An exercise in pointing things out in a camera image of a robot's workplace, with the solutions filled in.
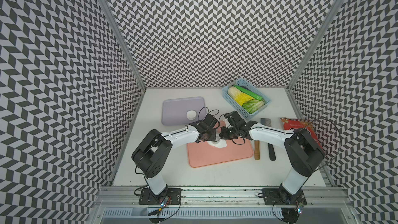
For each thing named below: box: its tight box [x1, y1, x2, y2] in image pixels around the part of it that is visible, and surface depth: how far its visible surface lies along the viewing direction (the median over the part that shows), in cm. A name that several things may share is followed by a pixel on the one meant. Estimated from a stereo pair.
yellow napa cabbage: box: [228, 86, 255, 107], surface depth 106 cm
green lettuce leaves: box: [242, 99, 266, 115], surface depth 101 cm
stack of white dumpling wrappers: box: [186, 109, 197, 121], surface depth 102 cm
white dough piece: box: [206, 138, 227, 149], surface depth 92 cm
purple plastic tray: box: [161, 96, 207, 126], surface depth 110 cm
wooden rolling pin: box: [254, 140, 261, 161], surface depth 88 cm
